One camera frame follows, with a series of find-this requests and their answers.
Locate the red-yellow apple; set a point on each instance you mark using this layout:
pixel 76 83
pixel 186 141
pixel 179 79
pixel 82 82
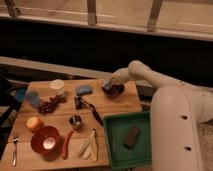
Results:
pixel 34 124

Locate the bunch of dark grapes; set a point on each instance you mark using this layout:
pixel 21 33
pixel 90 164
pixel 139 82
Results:
pixel 51 105

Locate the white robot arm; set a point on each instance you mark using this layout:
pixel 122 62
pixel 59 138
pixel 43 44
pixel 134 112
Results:
pixel 176 109

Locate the blue sponge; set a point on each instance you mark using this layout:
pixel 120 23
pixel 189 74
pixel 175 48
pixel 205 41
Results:
pixel 83 90

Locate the black handled can opener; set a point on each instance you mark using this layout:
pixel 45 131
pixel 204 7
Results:
pixel 81 103

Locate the purple bowl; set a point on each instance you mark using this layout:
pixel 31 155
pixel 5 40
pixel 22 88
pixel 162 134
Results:
pixel 115 91

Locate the small metal cup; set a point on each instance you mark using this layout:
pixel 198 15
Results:
pixel 76 122

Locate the white cup inside bowl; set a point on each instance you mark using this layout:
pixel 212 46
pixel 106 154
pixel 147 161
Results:
pixel 49 143

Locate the green plastic tray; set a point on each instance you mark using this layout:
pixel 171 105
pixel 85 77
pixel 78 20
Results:
pixel 116 129

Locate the black chair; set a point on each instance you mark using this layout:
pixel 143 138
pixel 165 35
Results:
pixel 13 104

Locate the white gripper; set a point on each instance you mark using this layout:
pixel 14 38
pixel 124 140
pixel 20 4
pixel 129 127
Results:
pixel 121 76

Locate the orange-red bowl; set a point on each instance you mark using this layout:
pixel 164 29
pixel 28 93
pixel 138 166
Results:
pixel 38 138

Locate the orange carrot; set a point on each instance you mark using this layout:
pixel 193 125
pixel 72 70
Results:
pixel 64 150

